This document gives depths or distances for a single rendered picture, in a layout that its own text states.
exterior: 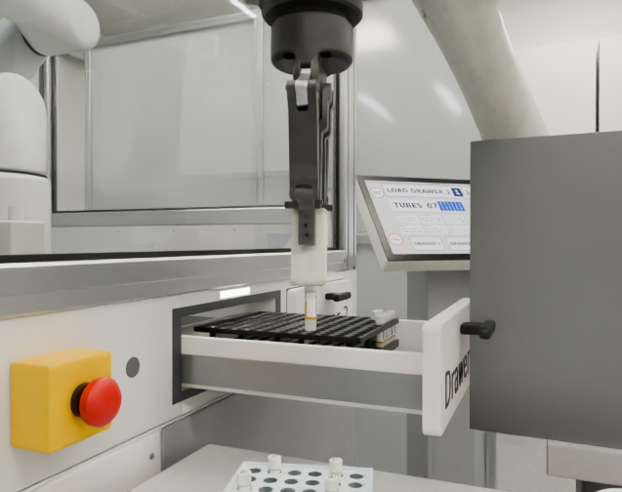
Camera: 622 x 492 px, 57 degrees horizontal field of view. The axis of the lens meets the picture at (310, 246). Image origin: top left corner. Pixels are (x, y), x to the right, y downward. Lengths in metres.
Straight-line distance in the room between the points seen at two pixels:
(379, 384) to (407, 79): 1.91
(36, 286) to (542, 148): 0.59
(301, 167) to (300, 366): 0.25
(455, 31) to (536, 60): 3.11
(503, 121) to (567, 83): 3.04
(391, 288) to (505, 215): 1.61
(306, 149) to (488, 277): 0.38
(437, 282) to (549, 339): 0.89
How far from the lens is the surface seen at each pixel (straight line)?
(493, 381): 0.80
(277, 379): 0.65
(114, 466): 0.65
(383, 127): 2.40
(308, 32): 0.51
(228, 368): 0.68
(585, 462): 0.80
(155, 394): 0.68
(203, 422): 0.77
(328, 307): 1.10
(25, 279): 0.53
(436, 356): 0.57
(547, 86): 4.01
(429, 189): 1.70
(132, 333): 0.64
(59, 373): 0.51
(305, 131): 0.48
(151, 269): 0.65
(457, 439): 1.77
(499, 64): 0.97
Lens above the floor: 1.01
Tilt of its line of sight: level
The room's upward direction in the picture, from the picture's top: straight up
